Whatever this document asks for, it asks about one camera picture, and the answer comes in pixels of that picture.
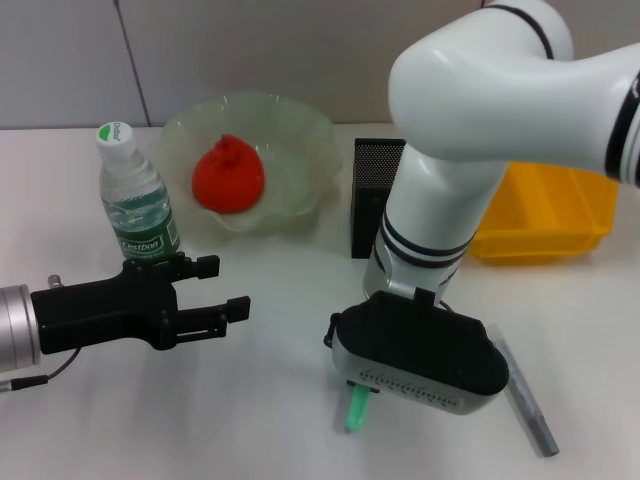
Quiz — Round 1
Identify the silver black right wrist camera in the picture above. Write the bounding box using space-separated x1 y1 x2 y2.
323 288 511 418

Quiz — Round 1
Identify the yellow plastic bin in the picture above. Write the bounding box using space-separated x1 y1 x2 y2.
466 160 622 265

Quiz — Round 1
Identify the black mesh pen holder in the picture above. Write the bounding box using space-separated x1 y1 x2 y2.
350 137 407 260

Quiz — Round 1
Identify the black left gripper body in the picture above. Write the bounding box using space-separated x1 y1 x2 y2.
29 256 182 357

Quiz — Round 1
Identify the green toothbrush case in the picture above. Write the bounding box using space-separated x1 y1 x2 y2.
344 384 374 435

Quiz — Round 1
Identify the orange fruit with stem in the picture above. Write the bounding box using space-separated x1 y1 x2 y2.
191 133 267 216

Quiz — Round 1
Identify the silver grey marker pen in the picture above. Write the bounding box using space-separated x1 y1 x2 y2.
494 335 560 458

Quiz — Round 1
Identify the green wavy glass fruit bowl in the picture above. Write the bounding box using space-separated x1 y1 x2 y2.
156 90 343 237

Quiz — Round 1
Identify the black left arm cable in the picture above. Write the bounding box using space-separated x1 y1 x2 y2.
0 346 82 395

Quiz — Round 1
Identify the clear green-label water bottle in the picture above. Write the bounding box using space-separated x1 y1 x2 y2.
94 120 183 262

